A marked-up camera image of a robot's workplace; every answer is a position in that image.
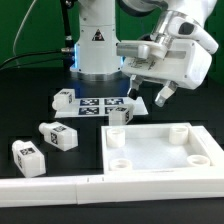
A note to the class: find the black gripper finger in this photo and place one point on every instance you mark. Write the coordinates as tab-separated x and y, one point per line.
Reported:
135	82
167	91

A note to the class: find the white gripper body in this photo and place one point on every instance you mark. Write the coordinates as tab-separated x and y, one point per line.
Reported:
185	62

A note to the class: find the white square tabletop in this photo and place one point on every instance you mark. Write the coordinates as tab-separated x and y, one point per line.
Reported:
154	147

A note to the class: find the white sheet with tags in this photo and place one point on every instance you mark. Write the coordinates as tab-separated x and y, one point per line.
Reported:
98	107

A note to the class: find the white L-shaped obstacle fence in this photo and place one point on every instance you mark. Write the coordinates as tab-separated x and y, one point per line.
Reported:
153	185

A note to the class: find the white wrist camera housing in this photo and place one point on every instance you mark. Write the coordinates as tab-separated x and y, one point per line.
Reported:
180	28

